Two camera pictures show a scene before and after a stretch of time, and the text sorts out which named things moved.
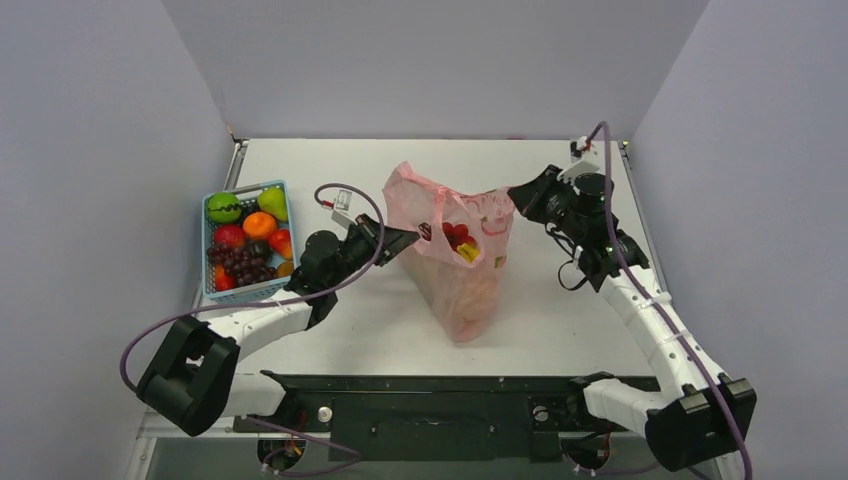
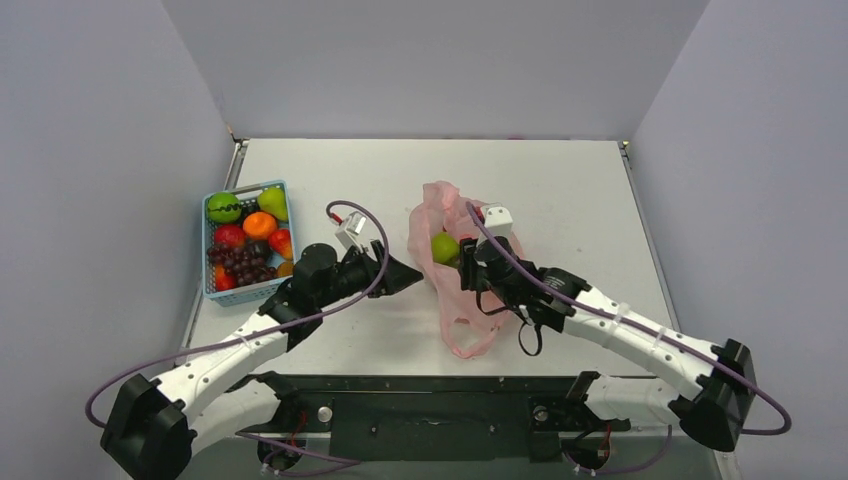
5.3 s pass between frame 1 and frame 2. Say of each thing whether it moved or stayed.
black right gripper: moved
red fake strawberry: stayed
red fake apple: stayed
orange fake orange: stayed
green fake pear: stayed
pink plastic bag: moved
